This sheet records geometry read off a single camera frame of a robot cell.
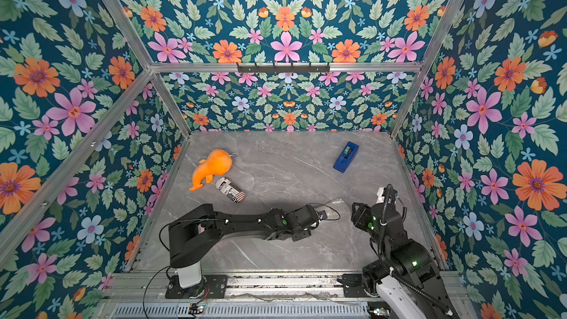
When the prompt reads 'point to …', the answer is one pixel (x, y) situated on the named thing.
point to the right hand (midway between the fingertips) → (360, 203)
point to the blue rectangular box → (346, 156)
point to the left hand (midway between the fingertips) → (306, 227)
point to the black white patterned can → (230, 190)
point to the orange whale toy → (218, 162)
